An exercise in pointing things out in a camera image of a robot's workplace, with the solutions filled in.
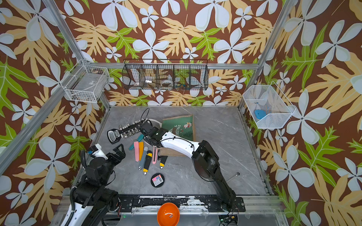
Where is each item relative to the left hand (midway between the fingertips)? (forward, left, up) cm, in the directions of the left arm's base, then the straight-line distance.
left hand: (118, 147), depth 75 cm
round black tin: (-12, -20, -17) cm, 29 cm away
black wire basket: (+51, -23, +12) cm, 57 cm away
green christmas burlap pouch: (+20, -34, -8) cm, 41 cm away
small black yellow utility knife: (0, -22, -19) cm, 29 cm away
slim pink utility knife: (+3, -17, -19) cm, 25 cm away
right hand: (+14, -15, -7) cm, 22 cm away
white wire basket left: (+35, +24, +15) cm, 46 cm away
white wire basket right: (+24, -86, +8) cm, 90 cm away
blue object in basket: (+18, -79, +8) cm, 82 cm away
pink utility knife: (+11, -3, -18) cm, 21 cm away
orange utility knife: (+12, -6, -18) cm, 23 cm away
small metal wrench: (-8, -68, -18) cm, 71 cm away
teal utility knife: (+19, -4, -19) cm, 27 cm away
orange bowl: (-29, -28, -18) cm, 44 cm away
